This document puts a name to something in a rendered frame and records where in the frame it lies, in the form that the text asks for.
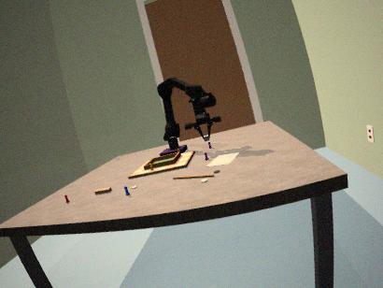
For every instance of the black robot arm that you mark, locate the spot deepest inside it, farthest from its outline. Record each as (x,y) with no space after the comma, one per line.
(199,99)

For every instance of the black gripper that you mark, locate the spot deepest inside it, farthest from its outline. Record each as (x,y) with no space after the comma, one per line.
(189,125)

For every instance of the white game board track with arrows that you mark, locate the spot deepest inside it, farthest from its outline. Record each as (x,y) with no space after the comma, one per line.
(166,161)

